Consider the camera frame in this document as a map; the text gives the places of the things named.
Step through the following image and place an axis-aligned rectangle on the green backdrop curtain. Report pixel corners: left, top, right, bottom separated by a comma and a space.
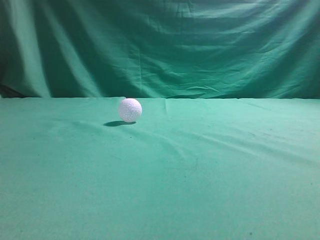
0, 0, 320, 99

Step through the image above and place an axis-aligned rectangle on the white dimpled golf ball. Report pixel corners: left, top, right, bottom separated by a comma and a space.
118, 98, 143, 123

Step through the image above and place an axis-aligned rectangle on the green table cloth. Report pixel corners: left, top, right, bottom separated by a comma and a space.
0, 97, 320, 240

